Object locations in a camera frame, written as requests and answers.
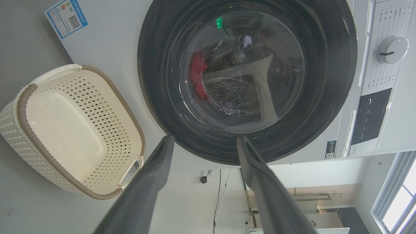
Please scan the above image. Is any red and white jersey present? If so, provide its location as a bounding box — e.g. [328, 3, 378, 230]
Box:
[190, 54, 209, 100]

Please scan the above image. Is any cream perforated laundry basket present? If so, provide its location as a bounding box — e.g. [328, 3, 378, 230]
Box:
[0, 64, 146, 200]

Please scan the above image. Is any white washing machine dial knob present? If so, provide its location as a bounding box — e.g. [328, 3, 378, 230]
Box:
[376, 36, 409, 64]

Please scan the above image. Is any black touch control panel display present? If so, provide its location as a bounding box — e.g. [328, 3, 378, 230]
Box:
[350, 88, 393, 146]

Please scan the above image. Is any blue energy label sticker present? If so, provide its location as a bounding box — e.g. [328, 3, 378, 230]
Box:
[45, 0, 88, 39]

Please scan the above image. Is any white framed window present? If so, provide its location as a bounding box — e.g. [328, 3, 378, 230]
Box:
[370, 151, 416, 234]

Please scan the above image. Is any small QR code sticker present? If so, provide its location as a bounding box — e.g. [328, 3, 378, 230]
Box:
[325, 140, 337, 159]

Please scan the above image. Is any glass door with wooden frame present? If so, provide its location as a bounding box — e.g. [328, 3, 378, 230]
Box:
[245, 184, 362, 228]

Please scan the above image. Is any white front-load washing machine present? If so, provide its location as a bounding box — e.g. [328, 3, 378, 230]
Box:
[44, 0, 416, 165]

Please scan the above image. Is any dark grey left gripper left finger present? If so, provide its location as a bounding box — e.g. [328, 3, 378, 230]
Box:
[94, 135, 175, 234]

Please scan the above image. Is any black floor cable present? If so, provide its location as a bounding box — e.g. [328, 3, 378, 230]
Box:
[213, 169, 222, 234]

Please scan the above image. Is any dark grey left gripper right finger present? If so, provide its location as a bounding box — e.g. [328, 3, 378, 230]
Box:
[237, 136, 317, 234]

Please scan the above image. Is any white floor cable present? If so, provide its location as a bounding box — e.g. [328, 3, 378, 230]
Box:
[214, 168, 232, 228]

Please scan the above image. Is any black round glass washer door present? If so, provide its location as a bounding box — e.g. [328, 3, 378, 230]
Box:
[137, 0, 358, 165]

